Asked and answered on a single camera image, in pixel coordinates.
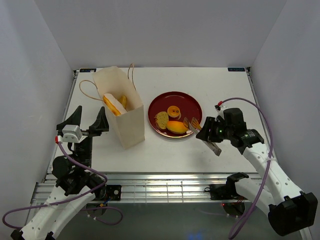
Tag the dark red round plate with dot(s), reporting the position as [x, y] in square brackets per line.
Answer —
[188, 108]

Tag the metal serving tongs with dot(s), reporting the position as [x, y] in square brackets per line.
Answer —
[194, 126]

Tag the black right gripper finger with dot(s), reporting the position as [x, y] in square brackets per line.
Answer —
[204, 135]
[209, 121]

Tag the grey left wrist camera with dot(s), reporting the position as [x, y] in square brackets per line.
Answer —
[70, 134]

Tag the orange glazed donut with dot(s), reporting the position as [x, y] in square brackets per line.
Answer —
[174, 112]

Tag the seeded bread slice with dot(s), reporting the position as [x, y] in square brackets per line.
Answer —
[161, 120]

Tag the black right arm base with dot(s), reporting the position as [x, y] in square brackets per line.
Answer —
[227, 191]

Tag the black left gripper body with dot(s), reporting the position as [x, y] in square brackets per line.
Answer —
[89, 133]

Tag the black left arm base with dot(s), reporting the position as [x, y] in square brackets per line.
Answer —
[106, 195]

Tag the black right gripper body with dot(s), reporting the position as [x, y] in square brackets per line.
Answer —
[219, 132]

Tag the orange oval bun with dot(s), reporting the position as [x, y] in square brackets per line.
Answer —
[176, 127]

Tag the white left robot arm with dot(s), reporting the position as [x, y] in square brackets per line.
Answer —
[76, 182]

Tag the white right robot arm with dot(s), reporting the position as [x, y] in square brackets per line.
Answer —
[287, 207]

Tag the aluminium table frame rail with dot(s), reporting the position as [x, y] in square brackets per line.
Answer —
[168, 169]

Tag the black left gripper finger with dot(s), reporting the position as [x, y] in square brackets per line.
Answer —
[101, 123]
[74, 119]

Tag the long toasted bread loaf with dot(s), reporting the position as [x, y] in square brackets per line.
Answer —
[113, 104]

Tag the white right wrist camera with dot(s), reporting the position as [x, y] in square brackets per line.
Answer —
[220, 108]

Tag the cream paper bag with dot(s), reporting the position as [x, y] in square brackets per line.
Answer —
[129, 127]

